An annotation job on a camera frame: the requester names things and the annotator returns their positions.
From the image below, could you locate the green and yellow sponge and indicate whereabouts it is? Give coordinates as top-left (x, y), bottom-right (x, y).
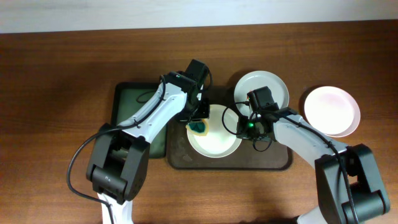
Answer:
top-left (185, 119), bottom-right (209, 136)

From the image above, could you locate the white plate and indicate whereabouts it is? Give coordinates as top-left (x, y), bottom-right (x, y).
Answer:
top-left (187, 105), bottom-right (242, 158)
top-left (303, 86), bottom-right (361, 138)
top-left (234, 70), bottom-right (290, 108)

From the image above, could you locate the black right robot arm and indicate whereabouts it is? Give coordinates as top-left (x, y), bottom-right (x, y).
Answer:
top-left (237, 108), bottom-right (391, 223)

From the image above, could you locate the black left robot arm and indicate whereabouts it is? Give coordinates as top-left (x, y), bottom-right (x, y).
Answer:
top-left (86, 68), bottom-right (212, 223)

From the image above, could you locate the large brown tray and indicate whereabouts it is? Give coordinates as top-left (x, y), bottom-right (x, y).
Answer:
top-left (166, 85), bottom-right (293, 171)

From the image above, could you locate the small black water tray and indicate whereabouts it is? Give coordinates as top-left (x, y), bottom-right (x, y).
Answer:
top-left (111, 82), bottom-right (167, 159)

